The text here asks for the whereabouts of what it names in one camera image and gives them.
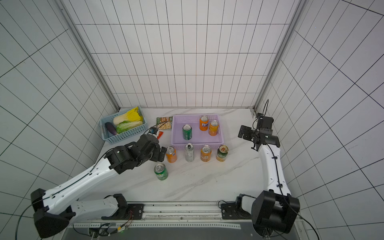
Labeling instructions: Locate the red snack packet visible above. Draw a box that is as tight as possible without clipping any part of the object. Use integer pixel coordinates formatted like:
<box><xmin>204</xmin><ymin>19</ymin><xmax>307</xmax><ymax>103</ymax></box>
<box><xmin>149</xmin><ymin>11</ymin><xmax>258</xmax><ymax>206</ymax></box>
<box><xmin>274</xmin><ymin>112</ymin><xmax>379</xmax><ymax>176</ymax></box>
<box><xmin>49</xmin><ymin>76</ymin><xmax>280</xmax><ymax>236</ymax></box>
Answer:
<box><xmin>157</xmin><ymin>131</ymin><xmax>164</xmax><ymax>139</ymax></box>

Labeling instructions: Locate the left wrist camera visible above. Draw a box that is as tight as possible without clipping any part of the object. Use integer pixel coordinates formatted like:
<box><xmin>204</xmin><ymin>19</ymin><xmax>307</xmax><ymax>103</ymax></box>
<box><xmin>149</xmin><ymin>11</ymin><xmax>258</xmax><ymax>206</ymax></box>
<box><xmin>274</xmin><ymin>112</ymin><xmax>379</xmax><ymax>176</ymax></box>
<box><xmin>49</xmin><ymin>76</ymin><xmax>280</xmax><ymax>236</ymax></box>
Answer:
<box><xmin>149</xmin><ymin>127</ymin><xmax>158</xmax><ymax>136</ymax></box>

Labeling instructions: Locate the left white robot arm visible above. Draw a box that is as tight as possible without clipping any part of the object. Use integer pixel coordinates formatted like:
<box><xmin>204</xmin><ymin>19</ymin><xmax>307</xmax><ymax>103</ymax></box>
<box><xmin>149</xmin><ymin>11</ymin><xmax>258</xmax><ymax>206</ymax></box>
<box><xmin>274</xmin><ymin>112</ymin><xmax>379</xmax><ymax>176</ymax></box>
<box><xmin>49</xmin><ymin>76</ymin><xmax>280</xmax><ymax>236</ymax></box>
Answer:
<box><xmin>31</xmin><ymin>134</ymin><xmax>167</xmax><ymax>239</ymax></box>

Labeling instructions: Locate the purple eggplant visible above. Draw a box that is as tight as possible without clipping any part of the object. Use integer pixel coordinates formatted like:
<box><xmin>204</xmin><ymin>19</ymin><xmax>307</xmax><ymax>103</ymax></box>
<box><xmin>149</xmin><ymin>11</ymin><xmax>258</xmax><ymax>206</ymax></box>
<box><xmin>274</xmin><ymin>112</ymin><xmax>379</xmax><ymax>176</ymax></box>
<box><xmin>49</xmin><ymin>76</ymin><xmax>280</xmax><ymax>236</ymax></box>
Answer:
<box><xmin>105</xmin><ymin>122</ymin><xmax>118</xmax><ymax>136</ymax></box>

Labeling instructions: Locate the orange gold can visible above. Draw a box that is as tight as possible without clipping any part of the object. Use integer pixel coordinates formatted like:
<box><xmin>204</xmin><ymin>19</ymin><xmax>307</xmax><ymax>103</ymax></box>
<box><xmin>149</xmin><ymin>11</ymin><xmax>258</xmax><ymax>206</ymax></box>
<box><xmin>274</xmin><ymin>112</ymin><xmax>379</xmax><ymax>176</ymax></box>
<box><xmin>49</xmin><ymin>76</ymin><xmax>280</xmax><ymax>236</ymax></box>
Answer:
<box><xmin>209</xmin><ymin>120</ymin><xmax>219</xmax><ymax>136</ymax></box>

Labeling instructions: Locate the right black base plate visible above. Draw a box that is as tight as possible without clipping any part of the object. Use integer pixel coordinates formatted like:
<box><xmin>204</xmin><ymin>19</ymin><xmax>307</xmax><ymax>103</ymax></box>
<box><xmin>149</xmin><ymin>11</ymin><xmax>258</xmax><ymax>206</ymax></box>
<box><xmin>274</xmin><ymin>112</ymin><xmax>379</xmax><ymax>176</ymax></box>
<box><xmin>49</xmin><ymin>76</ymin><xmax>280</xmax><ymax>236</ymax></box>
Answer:
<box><xmin>218</xmin><ymin>194</ymin><xmax>256</xmax><ymax>220</ymax></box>

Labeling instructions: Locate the blue plastic basket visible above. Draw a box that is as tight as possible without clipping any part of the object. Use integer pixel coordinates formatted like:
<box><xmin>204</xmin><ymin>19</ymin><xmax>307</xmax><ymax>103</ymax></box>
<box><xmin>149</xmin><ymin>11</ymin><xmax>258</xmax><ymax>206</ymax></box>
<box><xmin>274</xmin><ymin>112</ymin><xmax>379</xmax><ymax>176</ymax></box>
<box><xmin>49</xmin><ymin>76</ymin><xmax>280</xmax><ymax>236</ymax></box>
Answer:
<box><xmin>99</xmin><ymin>107</ymin><xmax>148</xmax><ymax>144</ymax></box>

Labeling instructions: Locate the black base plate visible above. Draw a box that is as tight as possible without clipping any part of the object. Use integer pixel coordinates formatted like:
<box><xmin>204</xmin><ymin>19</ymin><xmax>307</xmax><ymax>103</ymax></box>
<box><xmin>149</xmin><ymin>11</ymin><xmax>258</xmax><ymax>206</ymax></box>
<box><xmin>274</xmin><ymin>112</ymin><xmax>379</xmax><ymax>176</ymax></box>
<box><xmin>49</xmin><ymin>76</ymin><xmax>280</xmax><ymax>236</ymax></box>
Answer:
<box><xmin>102</xmin><ymin>194</ymin><xmax>144</xmax><ymax>221</ymax></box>
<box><xmin>218</xmin><ymin>194</ymin><xmax>256</xmax><ymax>220</ymax></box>

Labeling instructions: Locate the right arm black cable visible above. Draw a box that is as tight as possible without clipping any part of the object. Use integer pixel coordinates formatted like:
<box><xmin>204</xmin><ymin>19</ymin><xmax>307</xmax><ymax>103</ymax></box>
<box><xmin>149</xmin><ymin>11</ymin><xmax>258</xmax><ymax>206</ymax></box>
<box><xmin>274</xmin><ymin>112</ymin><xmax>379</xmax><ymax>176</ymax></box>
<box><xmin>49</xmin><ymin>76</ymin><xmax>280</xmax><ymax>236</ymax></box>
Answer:
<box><xmin>251</xmin><ymin>98</ymin><xmax>320</xmax><ymax>240</ymax></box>

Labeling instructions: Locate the orange Fanta can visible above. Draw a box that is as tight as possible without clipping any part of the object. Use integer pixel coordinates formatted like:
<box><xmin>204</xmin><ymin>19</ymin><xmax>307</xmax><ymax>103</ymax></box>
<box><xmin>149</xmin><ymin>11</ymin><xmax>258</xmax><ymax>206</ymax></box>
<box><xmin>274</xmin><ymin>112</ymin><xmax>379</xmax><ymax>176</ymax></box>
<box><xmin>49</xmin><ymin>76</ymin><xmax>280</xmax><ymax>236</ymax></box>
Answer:
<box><xmin>199</xmin><ymin>116</ymin><xmax>209</xmax><ymax>131</ymax></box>

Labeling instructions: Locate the green soup mix packet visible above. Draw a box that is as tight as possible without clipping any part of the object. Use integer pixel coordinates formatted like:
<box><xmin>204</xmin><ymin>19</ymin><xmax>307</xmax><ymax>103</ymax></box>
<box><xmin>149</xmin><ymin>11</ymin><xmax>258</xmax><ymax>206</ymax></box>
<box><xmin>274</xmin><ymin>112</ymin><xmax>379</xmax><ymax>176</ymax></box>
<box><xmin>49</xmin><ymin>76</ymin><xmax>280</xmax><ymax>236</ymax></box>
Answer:
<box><xmin>157</xmin><ymin>117</ymin><xmax>173</xmax><ymax>130</ymax></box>

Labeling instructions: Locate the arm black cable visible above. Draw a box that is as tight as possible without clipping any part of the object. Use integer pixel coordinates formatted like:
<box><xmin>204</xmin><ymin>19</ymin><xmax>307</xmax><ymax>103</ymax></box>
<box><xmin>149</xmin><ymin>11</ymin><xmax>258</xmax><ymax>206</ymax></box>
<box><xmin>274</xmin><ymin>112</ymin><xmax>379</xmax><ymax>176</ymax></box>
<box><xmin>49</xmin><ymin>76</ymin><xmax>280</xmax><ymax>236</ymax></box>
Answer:
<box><xmin>251</xmin><ymin>98</ymin><xmax>320</xmax><ymax>240</ymax></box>
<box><xmin>14</xmin><ymin>120</ymin><xmax>169</xmax><ymax>240</ymax></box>

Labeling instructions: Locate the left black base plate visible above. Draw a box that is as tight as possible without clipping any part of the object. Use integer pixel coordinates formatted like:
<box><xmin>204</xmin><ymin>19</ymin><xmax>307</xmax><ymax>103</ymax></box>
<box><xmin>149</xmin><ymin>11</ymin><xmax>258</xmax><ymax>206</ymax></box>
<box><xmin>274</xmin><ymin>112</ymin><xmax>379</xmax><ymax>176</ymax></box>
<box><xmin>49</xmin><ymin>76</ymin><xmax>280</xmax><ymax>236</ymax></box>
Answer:
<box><xmin>102</xmin><ymin>194</ymin><xmax>144</xmax><ymax>221</ymax></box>

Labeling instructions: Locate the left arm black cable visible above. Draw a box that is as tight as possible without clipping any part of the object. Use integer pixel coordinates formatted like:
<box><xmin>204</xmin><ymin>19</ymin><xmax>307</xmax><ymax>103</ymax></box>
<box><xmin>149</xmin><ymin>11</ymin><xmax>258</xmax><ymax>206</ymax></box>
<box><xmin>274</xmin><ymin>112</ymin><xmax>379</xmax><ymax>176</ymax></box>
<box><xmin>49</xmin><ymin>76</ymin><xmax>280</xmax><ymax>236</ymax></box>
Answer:
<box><xmin>14</xmin><ymin>120</ymin><xmax>169</xmax><ymax>240</ymax></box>

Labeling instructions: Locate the green gold can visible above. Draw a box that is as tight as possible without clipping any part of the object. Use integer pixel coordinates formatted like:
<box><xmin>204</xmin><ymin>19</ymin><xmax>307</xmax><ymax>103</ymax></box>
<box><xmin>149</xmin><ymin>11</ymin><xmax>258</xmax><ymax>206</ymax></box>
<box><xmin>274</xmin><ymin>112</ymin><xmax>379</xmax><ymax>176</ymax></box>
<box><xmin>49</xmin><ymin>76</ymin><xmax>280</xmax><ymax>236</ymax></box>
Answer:
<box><xmin>216</xmin><ymin>145</ymin><xmax>229</xmax><ymax>162</ymax></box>

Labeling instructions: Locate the yellow napa cabbage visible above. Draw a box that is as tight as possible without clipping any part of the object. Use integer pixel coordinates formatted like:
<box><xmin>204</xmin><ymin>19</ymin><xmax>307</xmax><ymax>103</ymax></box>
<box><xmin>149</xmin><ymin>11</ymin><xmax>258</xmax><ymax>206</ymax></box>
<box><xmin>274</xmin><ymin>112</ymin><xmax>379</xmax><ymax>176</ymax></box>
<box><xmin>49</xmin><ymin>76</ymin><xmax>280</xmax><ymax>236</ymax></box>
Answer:
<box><xmin>113</xmin><ymin>107</ymin><xmax>143</xmax><ymax>126</ymax></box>

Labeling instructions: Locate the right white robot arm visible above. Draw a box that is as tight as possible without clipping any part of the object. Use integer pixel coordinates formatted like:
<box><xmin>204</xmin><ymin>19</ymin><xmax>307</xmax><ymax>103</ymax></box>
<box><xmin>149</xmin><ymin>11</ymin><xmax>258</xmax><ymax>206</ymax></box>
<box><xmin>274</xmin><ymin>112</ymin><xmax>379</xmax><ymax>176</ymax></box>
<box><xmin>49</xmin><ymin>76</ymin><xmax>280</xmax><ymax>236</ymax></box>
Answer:
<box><xmin>235</xmin><ymin>114</ymin><xmax>300</xmax><ymax>238</ymax></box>

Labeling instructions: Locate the green Sprite can front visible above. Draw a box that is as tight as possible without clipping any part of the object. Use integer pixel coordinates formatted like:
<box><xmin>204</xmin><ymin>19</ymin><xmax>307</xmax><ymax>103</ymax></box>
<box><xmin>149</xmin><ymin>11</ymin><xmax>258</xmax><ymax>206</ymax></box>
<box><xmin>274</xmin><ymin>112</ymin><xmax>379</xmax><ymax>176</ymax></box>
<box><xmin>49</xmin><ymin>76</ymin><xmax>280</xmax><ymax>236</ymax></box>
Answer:
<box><xmin>154</xmin><ymin>163</ymin><xmax>169</xmax><ymax>181</ymax></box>

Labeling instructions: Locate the aluminium mounting rail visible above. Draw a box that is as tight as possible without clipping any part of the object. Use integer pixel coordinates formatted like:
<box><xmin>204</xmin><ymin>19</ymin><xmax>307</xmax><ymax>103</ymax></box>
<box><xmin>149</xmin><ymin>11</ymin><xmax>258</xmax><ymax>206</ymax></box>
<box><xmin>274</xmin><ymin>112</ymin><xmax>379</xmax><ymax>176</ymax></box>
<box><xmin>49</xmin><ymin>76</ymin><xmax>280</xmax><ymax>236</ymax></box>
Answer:
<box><xmin>69</xmin><ymin>198</ymin><xmax>257</xmax><ymax>236</ymax></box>

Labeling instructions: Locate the green lettuce cabbage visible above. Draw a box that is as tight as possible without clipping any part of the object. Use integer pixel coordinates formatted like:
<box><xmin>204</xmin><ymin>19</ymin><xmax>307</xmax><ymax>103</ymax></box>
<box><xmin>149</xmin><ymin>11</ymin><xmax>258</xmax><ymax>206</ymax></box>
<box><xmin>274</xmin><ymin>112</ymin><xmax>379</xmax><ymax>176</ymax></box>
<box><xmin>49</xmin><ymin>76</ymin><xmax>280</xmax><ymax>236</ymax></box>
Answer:
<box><xmin>116</xmin><ymin>121</ymin><xmax>143</xmax><ymax>134</ymax></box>

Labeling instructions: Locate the green sprite can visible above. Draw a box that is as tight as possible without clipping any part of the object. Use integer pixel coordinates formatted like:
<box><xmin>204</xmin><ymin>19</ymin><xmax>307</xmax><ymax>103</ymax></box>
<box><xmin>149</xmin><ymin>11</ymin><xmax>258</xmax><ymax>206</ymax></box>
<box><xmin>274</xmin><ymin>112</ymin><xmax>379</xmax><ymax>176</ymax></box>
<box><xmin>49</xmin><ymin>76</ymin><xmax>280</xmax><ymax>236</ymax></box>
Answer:
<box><xmin>183</xmin><ymin>124</ymin><xmax>192</xmax><ymax>141</ymax></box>
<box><xmin>154</xmin><ymin>163</ymin><xmax>169</xmax><ymax>181</ymax></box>

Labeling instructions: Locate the purple plastic basket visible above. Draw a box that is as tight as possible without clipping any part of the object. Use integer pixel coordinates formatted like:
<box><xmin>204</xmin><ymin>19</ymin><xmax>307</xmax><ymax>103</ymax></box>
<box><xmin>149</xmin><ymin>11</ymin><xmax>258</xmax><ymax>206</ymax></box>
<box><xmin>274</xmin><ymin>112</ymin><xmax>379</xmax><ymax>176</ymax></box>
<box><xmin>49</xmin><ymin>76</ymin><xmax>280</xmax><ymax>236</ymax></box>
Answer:
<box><xmin>171</xmin><ymin>114</ymin><xmax>225</xmax><ymax>149</ymax></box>

